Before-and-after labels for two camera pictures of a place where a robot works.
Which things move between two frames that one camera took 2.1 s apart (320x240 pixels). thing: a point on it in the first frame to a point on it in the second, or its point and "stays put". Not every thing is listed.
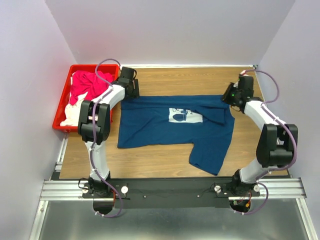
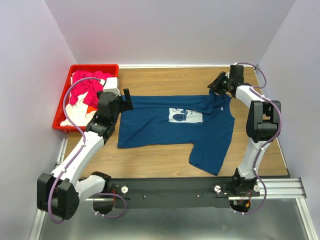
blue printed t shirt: x=203 y=122 stays put
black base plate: x=171 y=193 stays put
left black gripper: x=135 y=93 to x=126 y=105
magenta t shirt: x=84 y=82 stays put
